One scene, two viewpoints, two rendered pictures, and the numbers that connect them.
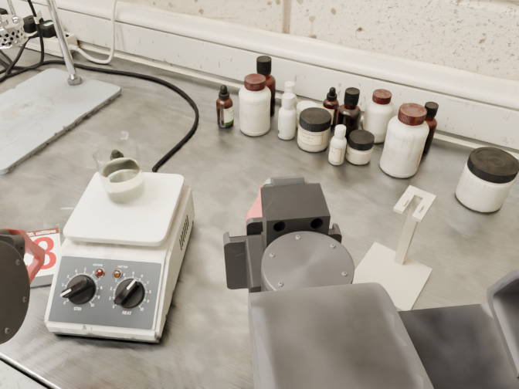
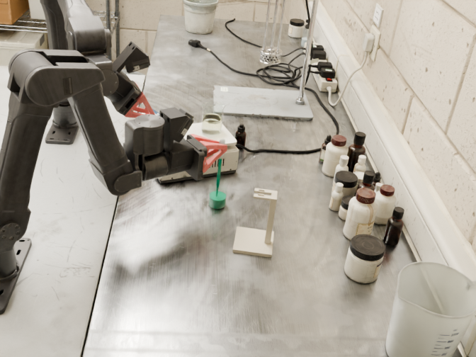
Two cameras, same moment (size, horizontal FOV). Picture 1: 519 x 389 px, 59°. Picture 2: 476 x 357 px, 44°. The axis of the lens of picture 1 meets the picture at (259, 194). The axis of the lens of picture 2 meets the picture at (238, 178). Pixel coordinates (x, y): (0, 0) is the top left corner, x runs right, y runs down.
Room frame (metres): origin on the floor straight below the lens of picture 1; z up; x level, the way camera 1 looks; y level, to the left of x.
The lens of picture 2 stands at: (-0.20, -0.96, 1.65)
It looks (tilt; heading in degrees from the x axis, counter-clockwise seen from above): 32 degrees down; 57
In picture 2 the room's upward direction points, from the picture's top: 6 degrees clockwise
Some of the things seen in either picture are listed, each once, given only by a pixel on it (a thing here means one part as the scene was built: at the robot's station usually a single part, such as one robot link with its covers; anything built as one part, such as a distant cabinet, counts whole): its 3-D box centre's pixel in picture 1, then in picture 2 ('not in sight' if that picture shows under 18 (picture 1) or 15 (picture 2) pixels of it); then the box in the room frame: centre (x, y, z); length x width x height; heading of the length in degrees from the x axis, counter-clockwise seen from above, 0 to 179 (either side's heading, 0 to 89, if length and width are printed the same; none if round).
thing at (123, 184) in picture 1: (121, 169); (213, 118); (0.42, 0.16, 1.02); 0.06 x 0.05 x 0.08; 174
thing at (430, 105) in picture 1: (425, 126); (394, 225); (0.64, -0.28, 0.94); 0.03 x 0.03 x 0.08
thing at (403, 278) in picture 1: (399, 245); (256, 217); (0.36, -0.16, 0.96); 0.08 x 0.08 x 0.13; 54
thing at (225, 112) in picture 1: (224, 105); (326, 148); (0.71, 0.06, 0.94); 0.03 x 0.03 x 0.08
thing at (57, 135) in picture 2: not in sight; (65, 113); (0.14, 0.47, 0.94); 0.20 x 0.07 x 0.08; 63
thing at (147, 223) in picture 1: (127, 204); (206, 134); (0.40, 0.16, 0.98); 0.12 x 0.12 x 0.01; 85
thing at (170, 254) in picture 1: (128, 245); (195, 151); (0.38, 0.16, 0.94); 0.22 x 0.13 x 0.08; 175
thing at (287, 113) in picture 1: (287, 116); (341, 171); (0.67, -0.05, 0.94); 0.03 x 0.03 x 0.08
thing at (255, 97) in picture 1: (255, 104); (336, 155); (0.69, 0.01, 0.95); 0.06 x 0.06 x 0.10
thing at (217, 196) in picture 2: not in sight; (217, 193); (0.35, -0.01, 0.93); 0.04 x 0.04 x 0.06
